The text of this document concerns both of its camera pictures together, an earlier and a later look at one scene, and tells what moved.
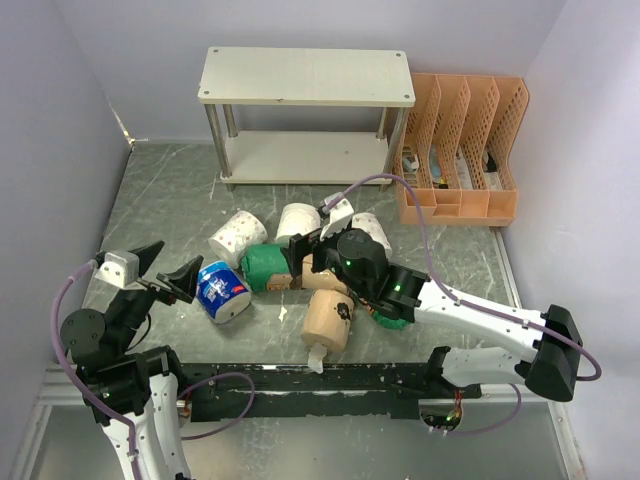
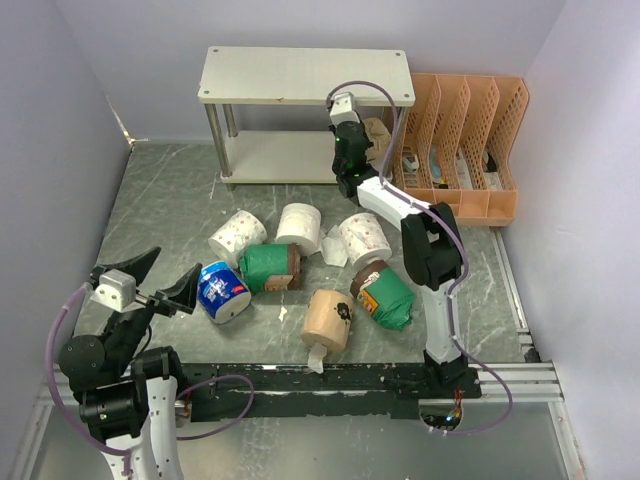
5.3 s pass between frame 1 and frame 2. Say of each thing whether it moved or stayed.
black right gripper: moved
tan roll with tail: stayed
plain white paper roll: stayed
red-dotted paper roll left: stayed
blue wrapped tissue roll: stayed
